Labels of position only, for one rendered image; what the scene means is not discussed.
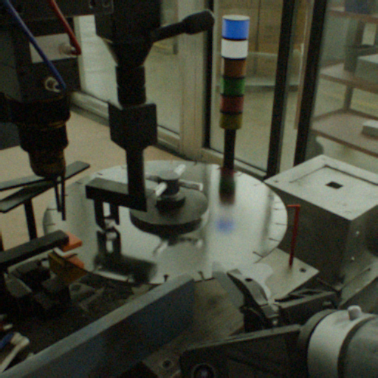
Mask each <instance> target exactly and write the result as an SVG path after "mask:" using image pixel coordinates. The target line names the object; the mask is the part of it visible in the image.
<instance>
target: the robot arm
mask: <svg viewBox="0 0 378 378"><path fill-rule="evenodd" d="M211 273H212V277H214V278H215V279H216V280H217V281H218V282H219V283H220V285H221V288H223V289H225V290H226V292H227V294H228V296H229V298H230V299H231V301H232V303H233V305H234V307H235V308H236V309H241V308H244V307H245V308H246V310H245V311H244V331H245V334H237V335H233V336H229V337H224V338H221V339H215V340H208V341H203V342H198V343H191V344H190V345H188V346H187V347H186V348H185V350H184V351H183V353H182V354H181V355H180V356H179V367H180V371H181V376H182V378H378V315H370V314H369V313H364V312H361V310H360V307H359V306H350V307H348V310H347V311H342V310H340V309H339V307H338V303H337V296H336V292H324V291H317V290H311V289H302V291H298V292H293V293H290V294H288V295H285V296H282V297H279V298H274V299H275V305H274V304H272V303H269V302H267V301H268V299H269V297H270V291H269V290H268V288H267V287H266V285H265V281H266V280H267V279H268V278H270V277H271V276H272V273H273V271H272V269H271V267H269V266H268V265H266V264H262V263H257V264H236V265H235V264H231V263H228V262H226V261H213V263H212V272H211ZM309 293H312V294H316V295H313V296H308V295H306V294H309ZM328 299H329V300H330V301H331V303H329V302H324V301H325V300H328ZM333 306H334V307H333Z"/></svg>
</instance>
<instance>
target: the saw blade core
mask: <svg viewBox="0 0 378 378"><path fill-rule="evenodd" d="M180 165H185V167H186V169H185V170H184V171H183V172H182V173H181V174H180V175H179V179H182V180H187V181H191V182H198V183H201V184H202V189H201V190H200V191H199V190H198V191H199V192H200V193H202V194H204V195H205V197H206V199H208V201H209V213H208V215H207V216H206V217H205V219H203V221H202V222H200V223H199V224H197V225H194V226H192V227H188V228H185V229H180V230H166V231H164V230H157V229H152V228H148V227H144V226H142V225H140V224H138V223H136V222H135V221H134V220H133V219H131V217H130V215H129V213H128V208H124V207H120V206H119V210H120V225H118V226H117V225H116V224H115V227H112V228H111V229H110V230H101V229H100V227H99V226H98V225H96V224H95V212H94V204H93V200H91V199H86V191H85V184H86V183H88V182H90V181H92V180H93V179H94V178H95V177H99V178H103V179H110V180H113V181H118V182H124V183H127V172H126V165H121V167H120V166H117V167H113V168H108V169H104V170H101V171H97V173H92V174H89V175H87V176H86V177H84V178H81V179H79V180H78V181H76V182H73V183H72V184H70V185H68V186H66V188H65V196H66V197H65V202H66V221H62V217H61V212H60V213H58V212H57V211H56V210H57V207H56V201H55V198H54V199H52V201H51V202H50V203H49V204H48V207H47V208H46V210H45V211H44V217H43V231H44V235H46V234H49V233H51V232H53V231H56V230H63V231H64V232H66V231H69V232H71V233H72V234H74V235H75V236H76V237H78V238H79V239H80V240H81V241H82V245H81V247H78V248H77V249H73V250H71V251H68V252H61V251H60V250H59V249H58V248H54V249H53V251H54V253H56V254H57V255H59V254H64V256H63V257H61V258H62V259H64V260H66V261H67V262H68V264H71V265H72V266H74V267H77V268H78V269H82V270H83V271H85V272H89V273H92V272H93V275H96V276H98V277H101V278H106V279H109V280H113V281H120V282H126V281H127V280H128V277H129V275H130V274H132V276H131V277H130V278H129V281H128V282H129V283H130V284H144V285H162V284H164V278H163V277H165V276H168V278H167V281H169V280H170V279H172V278H174V277H176V276H178V275H179V274H181V273H182V272H188V273H189V274H191V276H193V277H194V283H195V282H201V281H202V278H201V276H200V274H199V273H202V277H203V278H204V280H205V281H209V280H213V279H215V278H214V277H212V273H211V272H212V263H213V261H226V262H228V263H231V264H235V265H236V264H255V263H257V262H259V261H260V260H261V259H262V258H265V257H267V256H268V255H269V254H270V253H271V252H272V251H273V250H274V249H275V248H276V247H277V246H278V245H279V243H280V241H281V239H282V238H283V236H284V233H285V231H286V227H287V213H286V211H285V209H284V205H283V203H274V204H272V203H271V202H278V201H280V199H279V198H278V195H277V196H275V193H274V192H273V191H272V190H270V189H269V188H268V187H267V186H266V185H263V183H261V182H259V181H258V180H257V179H253V178H252V177H250V176H248V175H246V174H242V173H239V172H237V171H235V170H233V169H229V168H225V167H221V166H217V165H211V164H206V163H200V162H198V163H197V165H196V162H186V161H175V160H172V165H171V161H170V160H154V161H147V165H146V164H145V172H148V173H152V174H156V175H159V174H160V172H163V171H175V170H176V169H177V168H178V167H179V166H180ZM194 165H196V166H194ZM122 168H124V169H122ZM217 169H219V170H217ZM277 224H278V225H277ZM53 225H55V226H53ZM270 239H272V240H270ZM254 252H255V253H257V255H254ZM73 255H76V256H73ZM98 267H102V268H99V269H97V268H98ZM95 270H96V271H95Z"/></svg>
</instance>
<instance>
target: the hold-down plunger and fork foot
mask: <svg viewBox="0 0 378 378"><path fill-rule="evenodd" d="M126 172H127V183H124V182H118V181H113V180H110V179H103V178H99V177H95V178H94V179H93V180H92V181H90V182H88V183H86V184H85V191H86V199H91V200H93V204H94V220H95V224H96V225H98V226H99V227H100V229H101V230H106V228H105V219H104V209H103V203H108V204H109V213H111V214H112V215H113V217H114V220H115V224H116V225H117V226H118V225H120V210H119V206H120V207H124V208H128V209H131V210H137V211H142V212H145V213H147V212H148V211H149V210H151V209H152V208H153V206H154V205H155V204H156V203H157V191H156V190H154V189H149V188H146V180H145V150H143V151H126Z"/></svg>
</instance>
